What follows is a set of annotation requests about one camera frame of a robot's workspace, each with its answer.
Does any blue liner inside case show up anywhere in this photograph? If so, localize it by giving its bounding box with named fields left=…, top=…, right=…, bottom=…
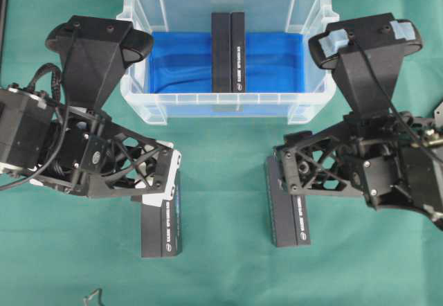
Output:
left=143, top=32, right=326, bottom=94

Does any clear plastic storage case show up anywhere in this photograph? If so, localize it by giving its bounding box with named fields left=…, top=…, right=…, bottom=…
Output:
left=119, top=0, right=339, bottom=125

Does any black cable right camera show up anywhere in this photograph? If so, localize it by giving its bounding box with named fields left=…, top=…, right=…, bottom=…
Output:
left=349, top=34, right=443, bottom=161

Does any green table cloth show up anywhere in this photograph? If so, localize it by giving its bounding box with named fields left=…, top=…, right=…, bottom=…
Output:
left=1, top=0, right=442, bottom=305

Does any black realsense box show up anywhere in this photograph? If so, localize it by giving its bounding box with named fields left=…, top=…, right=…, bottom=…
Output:
left=264, top=156, right=311, bottom=247
left=141, top=172, right=182, bottom=258
left=211, top=12, right=246, bottom=93

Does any thin wire on cloth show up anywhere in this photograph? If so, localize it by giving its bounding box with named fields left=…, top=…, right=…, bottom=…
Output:
left=82, top=287, right=105, bottom=306

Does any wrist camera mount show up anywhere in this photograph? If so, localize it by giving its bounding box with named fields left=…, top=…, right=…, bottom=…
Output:
left=308, top=12, right=423, bottom=119
left=45, top=15, right=154, bottom=111

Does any black frame rail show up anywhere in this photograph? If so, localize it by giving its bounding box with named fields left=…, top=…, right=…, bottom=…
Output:
left=0, top=0, right=13, bottom=85

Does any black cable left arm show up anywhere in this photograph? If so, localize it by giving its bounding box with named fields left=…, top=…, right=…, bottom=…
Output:
left=0, top=25, right=87, bottom=192

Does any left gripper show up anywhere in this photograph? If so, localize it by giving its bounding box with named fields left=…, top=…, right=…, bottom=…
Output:
left=30, top=108, right=181, bottom=206

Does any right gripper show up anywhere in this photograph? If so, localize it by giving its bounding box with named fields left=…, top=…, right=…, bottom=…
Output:
left=273, top=113, right=442, bottom=228

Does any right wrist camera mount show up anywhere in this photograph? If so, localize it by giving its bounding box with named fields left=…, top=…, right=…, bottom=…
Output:
left=308, top=12, right=423, bottom=119

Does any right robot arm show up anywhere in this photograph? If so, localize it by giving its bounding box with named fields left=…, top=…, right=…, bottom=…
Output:
left=269, top=105, right=442, bottom=228

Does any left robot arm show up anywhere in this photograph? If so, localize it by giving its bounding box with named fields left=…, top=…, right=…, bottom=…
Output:
left=1, top=85, right=181, bottom=207

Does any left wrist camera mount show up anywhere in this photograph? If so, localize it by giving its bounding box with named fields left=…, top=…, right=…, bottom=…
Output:
left=45, top=15, right=154, bottom=111

